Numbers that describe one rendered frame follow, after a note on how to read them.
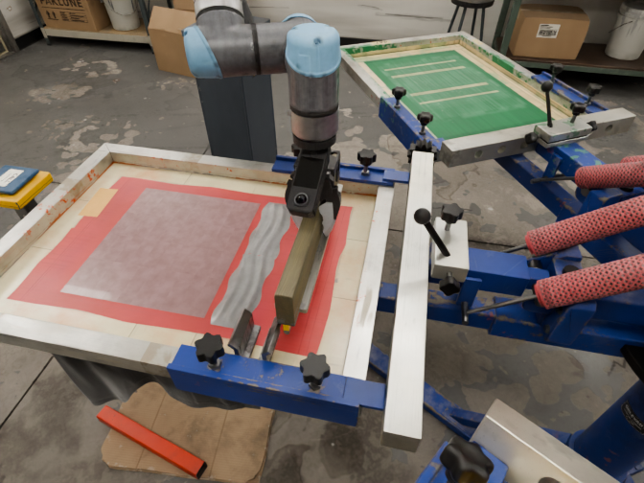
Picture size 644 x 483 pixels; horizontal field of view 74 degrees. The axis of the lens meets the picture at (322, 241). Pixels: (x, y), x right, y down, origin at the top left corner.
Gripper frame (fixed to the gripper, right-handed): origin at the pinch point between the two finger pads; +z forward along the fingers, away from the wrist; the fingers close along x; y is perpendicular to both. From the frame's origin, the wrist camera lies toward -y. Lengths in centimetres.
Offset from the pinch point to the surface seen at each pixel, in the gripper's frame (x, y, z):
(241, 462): 24, -12, 103
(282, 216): 10.4, 12.9, 8.9
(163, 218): 37.3, 7.1, 9.7
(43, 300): 49, -19, 10
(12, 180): 80, 11, 8
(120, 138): 184, 177, 105
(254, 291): 9.7, -9.4, 9.2
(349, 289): -8.1, -4.7, 9.8
